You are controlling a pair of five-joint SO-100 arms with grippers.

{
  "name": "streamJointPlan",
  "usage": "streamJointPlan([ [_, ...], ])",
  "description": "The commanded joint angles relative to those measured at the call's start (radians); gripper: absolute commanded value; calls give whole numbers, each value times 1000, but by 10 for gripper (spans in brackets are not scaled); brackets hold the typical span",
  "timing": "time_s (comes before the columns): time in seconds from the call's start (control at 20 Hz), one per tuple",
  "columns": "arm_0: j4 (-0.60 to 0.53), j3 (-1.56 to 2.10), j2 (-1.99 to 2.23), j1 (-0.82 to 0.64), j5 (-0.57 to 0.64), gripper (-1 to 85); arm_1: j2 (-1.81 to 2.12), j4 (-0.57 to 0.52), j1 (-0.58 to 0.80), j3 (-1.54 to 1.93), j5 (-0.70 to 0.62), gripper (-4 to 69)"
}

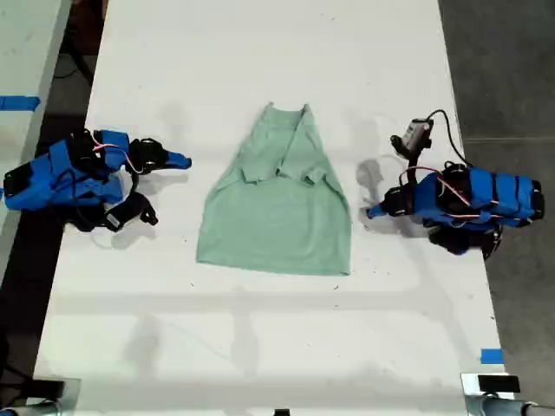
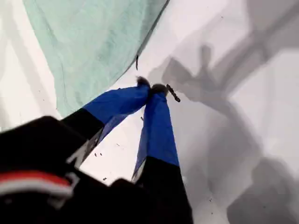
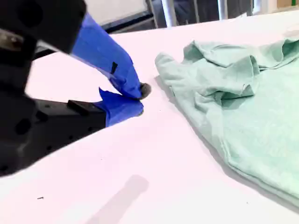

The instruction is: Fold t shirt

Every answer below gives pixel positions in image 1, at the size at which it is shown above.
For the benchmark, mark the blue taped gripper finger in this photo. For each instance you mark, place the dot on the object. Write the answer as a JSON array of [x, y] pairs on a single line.
[[178, 161]]

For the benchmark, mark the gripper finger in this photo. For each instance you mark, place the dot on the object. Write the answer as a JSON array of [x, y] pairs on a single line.
[[378, 210]]

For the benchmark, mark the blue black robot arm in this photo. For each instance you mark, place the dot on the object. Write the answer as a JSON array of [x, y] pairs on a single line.
[[498, 195], [39, 182]]

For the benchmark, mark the pale green T-shirt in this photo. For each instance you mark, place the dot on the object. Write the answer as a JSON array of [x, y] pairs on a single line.
[[277, 216]]

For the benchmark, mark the long blue tape strip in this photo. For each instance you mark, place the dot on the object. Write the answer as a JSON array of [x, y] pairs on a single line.
[[19, 103]]

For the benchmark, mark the short blue tape strip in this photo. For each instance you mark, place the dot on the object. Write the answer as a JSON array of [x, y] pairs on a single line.
[[492, 356]]

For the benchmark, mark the small black box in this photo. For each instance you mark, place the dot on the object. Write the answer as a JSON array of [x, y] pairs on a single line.
[[498, 384], [47, 387]]

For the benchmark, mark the black camera stalk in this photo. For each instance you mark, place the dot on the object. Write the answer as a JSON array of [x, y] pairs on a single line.
[[133, 184], [413, 167]]

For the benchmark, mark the black camera box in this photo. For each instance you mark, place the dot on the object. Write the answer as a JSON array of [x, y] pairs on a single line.
[[414, 132], [126, 212]]

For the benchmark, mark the silver metal bracket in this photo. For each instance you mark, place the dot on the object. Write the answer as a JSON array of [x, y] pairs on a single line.
[[470, 390]]

